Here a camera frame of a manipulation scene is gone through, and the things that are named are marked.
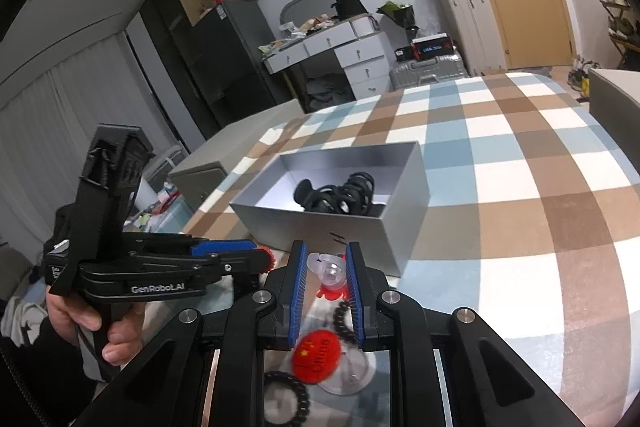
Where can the dark wrapped bouquet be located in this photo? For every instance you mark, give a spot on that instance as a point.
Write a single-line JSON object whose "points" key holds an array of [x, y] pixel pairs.
{"points": [[397, 14]]}

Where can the person's left hand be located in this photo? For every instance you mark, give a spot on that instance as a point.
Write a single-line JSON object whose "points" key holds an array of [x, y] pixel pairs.
{"points": [[120, 339]]}

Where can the person's left forearm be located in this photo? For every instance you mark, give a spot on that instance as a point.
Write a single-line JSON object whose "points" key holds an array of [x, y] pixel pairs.
{"points": [[40, 372]]}

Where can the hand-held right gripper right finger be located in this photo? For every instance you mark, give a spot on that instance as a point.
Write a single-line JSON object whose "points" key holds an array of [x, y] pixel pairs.
{"points": [[356, 292]]}

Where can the small black box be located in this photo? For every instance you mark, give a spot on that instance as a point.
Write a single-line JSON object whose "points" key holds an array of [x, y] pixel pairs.
{"points": [[402, 53]]}

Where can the white suitcase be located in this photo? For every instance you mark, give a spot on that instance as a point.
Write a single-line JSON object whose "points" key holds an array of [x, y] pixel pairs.
{"points": [[467, 27]]}

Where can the dark grey fridge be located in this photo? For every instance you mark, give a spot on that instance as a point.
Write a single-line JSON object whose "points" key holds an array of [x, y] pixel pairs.
{"points": [[235, 57]]}

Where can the arched grey mirror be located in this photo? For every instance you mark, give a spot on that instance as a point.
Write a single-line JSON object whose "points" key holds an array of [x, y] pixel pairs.
{"points": [[300, 4]]}

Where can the red and black box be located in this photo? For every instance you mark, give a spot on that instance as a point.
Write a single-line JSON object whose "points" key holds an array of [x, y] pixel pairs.
{"points": [[432, 49]]}

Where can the grey clothes pile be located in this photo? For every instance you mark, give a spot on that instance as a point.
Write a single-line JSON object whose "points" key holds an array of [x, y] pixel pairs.
{"points": [[322, 93]]}

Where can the grey nightstand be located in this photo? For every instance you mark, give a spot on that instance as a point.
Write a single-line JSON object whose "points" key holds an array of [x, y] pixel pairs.
{"points": [[615, 102]]}

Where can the white dresser desk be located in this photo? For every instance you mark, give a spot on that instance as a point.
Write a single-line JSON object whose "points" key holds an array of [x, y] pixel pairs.
{"points": [[360, 54]]}

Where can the small red hair clip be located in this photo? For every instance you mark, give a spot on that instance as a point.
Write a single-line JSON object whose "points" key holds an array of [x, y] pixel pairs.
{"points": [[330, 293]]}

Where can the red round badge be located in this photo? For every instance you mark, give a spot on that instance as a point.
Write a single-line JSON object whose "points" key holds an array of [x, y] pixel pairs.
{"points": [[317, 352]]}

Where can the clear plastic hair clip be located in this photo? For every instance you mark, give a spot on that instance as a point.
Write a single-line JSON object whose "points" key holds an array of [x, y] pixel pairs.
{"points": [[327, 264]]}

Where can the silver suitcase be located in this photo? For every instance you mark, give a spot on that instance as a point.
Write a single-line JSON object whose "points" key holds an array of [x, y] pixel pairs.
{"points": [[425, 71]]}

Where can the black wardrobe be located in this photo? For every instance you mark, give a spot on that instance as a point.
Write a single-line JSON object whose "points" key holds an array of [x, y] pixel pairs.
{"points": [[165, 47]]}

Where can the grey cardboard box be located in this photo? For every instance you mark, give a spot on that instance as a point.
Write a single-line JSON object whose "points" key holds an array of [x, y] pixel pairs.
{"points": [[350, 234]]}

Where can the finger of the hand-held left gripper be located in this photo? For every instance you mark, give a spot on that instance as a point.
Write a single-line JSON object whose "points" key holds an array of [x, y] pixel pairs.
{"points": [[240, 268], [225, 248]]}

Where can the clear plastic disc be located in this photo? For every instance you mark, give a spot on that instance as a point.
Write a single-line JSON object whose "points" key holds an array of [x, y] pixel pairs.
{"points": [[356, 374]]}

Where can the white curtain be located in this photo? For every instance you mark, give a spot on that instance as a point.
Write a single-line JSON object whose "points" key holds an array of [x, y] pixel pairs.
{"points": [[60, 77]]}

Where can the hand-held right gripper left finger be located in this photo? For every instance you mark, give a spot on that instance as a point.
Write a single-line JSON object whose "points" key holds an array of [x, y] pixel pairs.
{"points": [[298, 292]]}

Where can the shoes on floor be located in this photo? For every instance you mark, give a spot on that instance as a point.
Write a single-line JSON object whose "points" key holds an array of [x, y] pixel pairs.
{"points": [[577, 77]]}

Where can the wooden shoe rack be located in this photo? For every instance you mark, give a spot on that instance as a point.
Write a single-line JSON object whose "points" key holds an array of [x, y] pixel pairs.
{"points": [[620, 22]]}

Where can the clutter on dresser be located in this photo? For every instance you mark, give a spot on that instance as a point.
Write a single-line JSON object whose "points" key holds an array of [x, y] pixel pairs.
{"points": [[310, 29]]}

